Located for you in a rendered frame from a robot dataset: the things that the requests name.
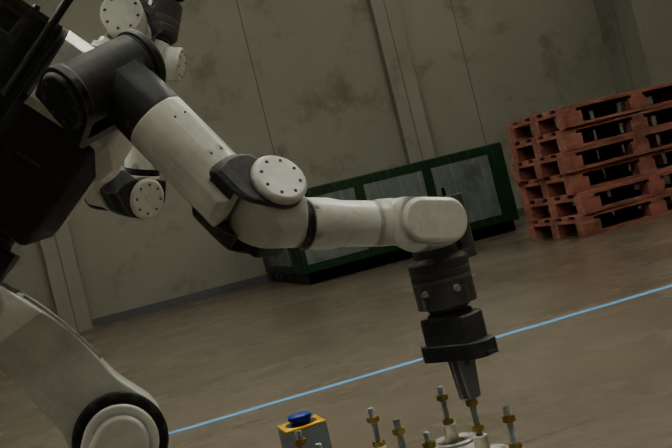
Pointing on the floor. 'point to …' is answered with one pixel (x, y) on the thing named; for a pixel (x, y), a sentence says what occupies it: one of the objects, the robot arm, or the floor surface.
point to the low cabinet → (477, 190)
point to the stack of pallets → (586, 196)
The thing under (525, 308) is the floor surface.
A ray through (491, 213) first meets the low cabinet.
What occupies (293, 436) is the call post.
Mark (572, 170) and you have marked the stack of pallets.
